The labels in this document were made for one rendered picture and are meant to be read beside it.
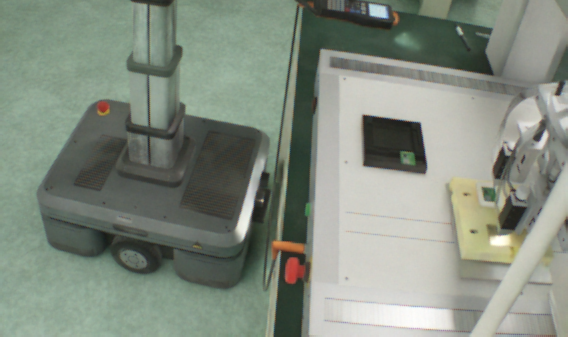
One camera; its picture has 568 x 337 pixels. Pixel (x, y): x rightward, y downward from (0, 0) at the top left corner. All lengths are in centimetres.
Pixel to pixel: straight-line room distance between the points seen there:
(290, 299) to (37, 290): 111
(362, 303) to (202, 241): 90
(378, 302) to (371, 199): 21
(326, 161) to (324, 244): 19
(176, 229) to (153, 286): 26
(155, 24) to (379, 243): 86
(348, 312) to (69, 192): 114
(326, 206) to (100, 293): 107
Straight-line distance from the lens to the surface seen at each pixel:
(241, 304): 190
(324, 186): 104
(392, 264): 96
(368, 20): 145
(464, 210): 102
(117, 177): 188
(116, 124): 206
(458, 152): 119
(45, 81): 274
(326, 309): 88
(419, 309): 92
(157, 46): 160
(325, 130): 115
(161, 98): 168
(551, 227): 60
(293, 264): 94
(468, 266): 98
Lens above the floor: 158
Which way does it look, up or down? 41 degrees down
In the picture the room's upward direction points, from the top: 10 degrees clockwise
